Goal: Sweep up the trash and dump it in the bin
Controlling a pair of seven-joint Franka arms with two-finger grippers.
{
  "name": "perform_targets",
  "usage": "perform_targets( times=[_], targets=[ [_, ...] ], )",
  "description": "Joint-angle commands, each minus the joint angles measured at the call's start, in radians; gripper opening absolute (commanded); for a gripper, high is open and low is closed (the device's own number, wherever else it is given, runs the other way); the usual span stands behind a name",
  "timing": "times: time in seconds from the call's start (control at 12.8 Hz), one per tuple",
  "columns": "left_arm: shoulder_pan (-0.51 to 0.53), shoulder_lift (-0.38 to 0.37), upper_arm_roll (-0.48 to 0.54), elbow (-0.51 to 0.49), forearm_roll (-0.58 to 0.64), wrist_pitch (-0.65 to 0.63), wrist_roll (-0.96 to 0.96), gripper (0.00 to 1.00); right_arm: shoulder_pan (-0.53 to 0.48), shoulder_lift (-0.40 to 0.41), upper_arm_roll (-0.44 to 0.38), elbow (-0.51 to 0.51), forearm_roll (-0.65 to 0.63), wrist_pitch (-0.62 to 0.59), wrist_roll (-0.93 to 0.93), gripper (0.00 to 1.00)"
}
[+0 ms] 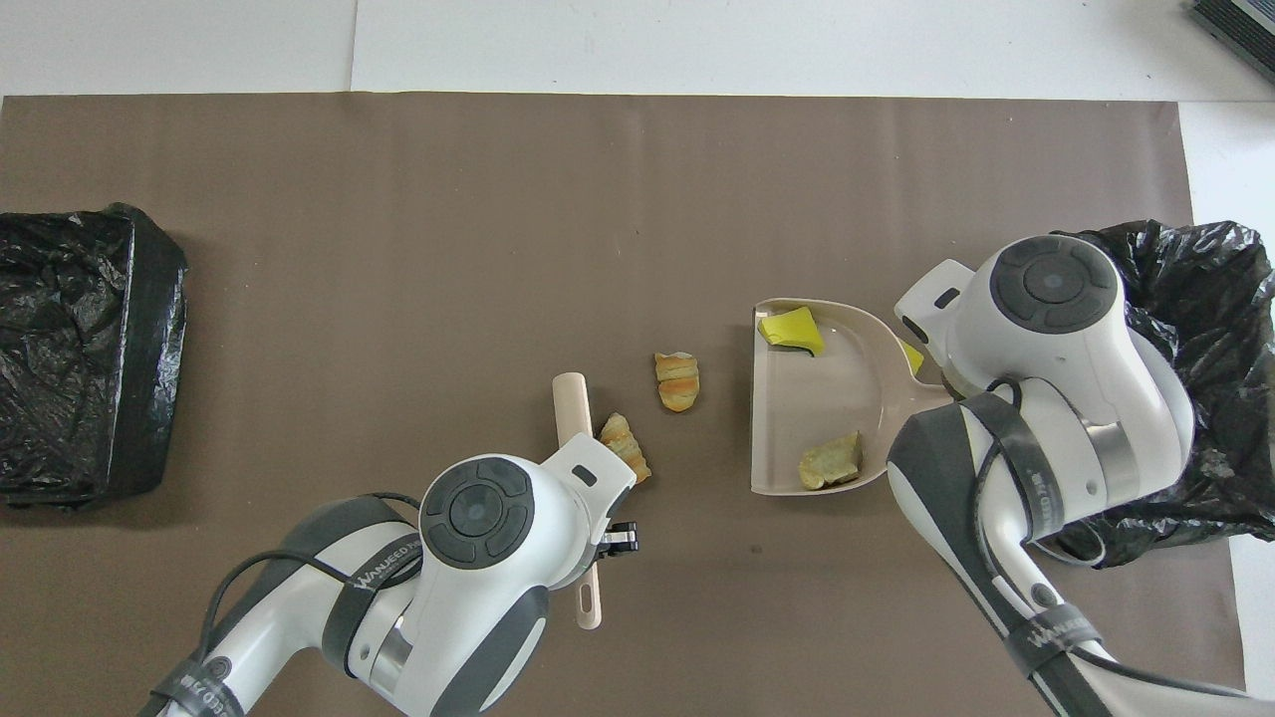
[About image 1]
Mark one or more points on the toy croissant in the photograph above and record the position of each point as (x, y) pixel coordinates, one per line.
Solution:
(625, 448)
(677, 382)

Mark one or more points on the black bag wrapped box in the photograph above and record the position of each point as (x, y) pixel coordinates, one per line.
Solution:
(90, 398)

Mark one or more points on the pale bread piece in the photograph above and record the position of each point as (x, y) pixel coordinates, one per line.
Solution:
(832, 461)

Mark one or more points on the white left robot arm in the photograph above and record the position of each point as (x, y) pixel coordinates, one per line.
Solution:
(478, 513)

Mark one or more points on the yellow sponge chunk green edge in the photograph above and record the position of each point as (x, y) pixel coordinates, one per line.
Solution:
(792, 329)

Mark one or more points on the dark ribbed device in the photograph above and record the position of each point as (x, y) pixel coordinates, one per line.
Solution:
(1245, 25)

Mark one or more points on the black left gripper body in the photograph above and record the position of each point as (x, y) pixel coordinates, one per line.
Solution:
(620, 539)

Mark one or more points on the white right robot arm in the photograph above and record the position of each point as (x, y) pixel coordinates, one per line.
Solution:
(1051, 284)

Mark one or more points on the black bag lined bin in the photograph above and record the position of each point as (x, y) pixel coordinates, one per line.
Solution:
(1225, 299)

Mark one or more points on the beige plastic dustpan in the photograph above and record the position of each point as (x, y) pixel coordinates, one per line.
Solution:
(827, 398)

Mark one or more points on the brown paper table mat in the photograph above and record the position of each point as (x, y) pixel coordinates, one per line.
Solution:
(299, 199)

